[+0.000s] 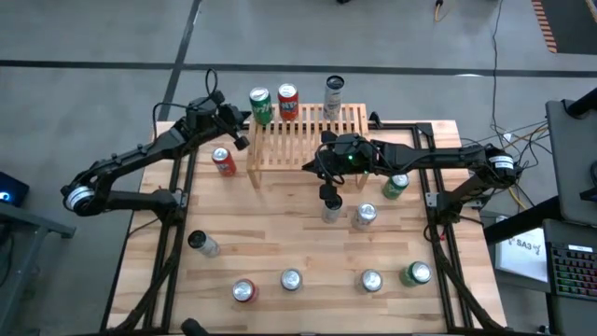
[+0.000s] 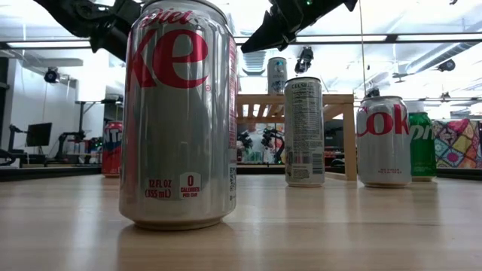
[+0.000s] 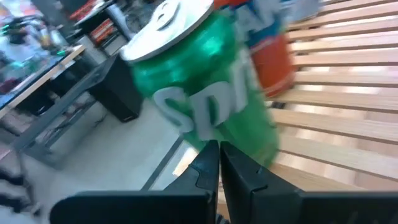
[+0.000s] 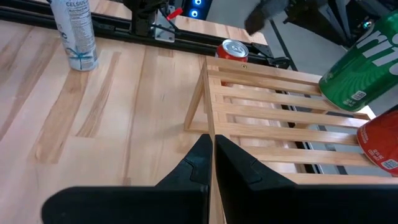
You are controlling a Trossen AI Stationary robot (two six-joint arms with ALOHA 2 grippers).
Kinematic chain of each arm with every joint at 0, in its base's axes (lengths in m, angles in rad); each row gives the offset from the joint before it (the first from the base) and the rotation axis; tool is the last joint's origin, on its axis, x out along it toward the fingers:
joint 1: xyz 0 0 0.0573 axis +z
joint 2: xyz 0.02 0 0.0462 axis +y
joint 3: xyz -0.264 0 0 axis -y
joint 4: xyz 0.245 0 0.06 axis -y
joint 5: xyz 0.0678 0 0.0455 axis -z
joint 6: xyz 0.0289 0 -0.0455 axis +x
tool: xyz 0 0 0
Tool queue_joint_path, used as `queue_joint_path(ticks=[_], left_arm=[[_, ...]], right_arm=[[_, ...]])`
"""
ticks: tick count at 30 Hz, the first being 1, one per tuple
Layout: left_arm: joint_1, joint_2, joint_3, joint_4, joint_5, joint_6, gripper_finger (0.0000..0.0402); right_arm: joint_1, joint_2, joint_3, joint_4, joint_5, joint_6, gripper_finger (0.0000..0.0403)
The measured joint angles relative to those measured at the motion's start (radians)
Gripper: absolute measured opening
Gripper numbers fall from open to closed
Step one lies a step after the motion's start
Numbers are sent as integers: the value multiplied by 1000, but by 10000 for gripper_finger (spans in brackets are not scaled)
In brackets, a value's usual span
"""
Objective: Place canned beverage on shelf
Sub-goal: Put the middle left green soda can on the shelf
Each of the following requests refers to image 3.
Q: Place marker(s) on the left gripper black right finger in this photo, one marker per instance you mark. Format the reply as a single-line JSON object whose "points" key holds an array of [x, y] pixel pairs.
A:
{"points": [[255, 202]]}

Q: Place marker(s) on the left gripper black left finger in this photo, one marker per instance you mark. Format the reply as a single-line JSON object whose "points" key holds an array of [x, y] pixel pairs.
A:
{"points": [[192, 205]]}

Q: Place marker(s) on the green Sprite soda can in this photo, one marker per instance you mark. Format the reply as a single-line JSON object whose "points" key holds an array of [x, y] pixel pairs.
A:
{"points": [[202, 77]]}

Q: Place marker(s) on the orange Fanta soda can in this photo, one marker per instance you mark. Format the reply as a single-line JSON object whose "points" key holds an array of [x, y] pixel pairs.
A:
{"points": [[270, 62]]}

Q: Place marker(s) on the wooden slatted shelf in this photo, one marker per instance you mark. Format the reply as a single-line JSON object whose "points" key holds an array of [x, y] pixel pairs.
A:
{"points": [[342, 102]]}

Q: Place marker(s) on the black computer tower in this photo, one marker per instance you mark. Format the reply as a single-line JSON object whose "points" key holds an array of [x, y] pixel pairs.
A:
{"points": [[118, 93]]}

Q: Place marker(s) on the wood-edged desk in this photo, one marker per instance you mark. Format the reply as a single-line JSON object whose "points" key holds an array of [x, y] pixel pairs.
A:
{"points": [[37, 84]]}

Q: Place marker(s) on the storage rack with red boxes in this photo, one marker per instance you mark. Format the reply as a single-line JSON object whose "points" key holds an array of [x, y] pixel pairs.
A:
{"points": [[99, 29]]}

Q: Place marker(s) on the grey metal table frame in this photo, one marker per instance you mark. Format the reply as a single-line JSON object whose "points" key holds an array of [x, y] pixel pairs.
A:
{"points": [[62, 107]]}

